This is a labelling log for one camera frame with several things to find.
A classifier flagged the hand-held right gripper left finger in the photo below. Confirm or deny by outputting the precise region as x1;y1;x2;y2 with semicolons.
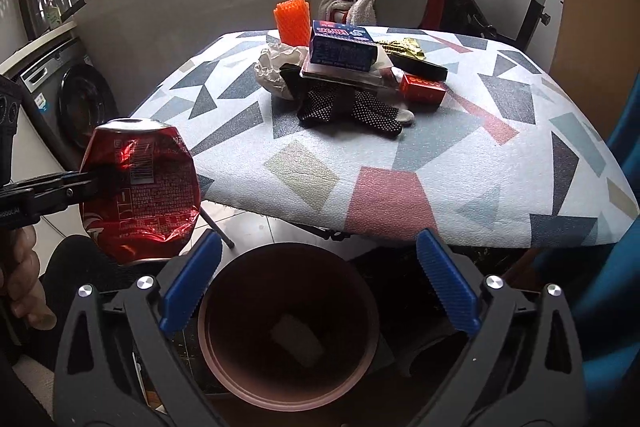
52;229;226;427

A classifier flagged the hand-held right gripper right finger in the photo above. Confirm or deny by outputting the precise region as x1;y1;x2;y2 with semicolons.
416;228;588;427

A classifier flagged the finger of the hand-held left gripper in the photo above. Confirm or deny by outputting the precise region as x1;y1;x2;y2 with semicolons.
30;168;130;217

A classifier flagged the brown round trash bin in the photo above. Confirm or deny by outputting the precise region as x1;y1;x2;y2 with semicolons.
197;243;381;412

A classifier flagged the crushed red soda can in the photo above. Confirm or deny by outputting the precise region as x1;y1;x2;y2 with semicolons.
80;118;202;266

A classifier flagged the small red box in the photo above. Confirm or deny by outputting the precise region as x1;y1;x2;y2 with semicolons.
398;73;447;108

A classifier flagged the black case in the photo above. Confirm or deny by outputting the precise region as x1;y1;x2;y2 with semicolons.
387;52;449;82

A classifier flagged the white paper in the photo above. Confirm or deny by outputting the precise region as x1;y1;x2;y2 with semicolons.
254;44;309;100

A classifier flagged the clear plastic package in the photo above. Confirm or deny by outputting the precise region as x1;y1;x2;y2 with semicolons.
300;56;402;90

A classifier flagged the blue cardboard box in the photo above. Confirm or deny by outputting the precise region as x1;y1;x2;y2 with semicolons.
307;20;380;72

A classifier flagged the orange plastic comb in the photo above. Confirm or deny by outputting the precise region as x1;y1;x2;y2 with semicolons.
273;0;310;46

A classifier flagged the person's left hand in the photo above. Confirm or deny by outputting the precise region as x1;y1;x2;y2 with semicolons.
0;226;57;329

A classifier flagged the grey washing machine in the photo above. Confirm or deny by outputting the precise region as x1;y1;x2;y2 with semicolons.
0;24;121;172

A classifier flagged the white paper scrap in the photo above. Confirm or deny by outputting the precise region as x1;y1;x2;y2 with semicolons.
270;314;324;368

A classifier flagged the geometric patterned folding table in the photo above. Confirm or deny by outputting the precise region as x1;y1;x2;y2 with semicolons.
129;28;640;251

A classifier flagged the black dotted glove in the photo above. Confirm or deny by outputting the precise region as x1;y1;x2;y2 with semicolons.
280;63;416;138

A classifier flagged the gold foil wrapper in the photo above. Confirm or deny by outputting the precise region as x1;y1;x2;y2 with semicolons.
375;37;427;58

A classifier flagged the brown wooden board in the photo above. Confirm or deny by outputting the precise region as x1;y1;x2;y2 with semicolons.
550;0;640;142

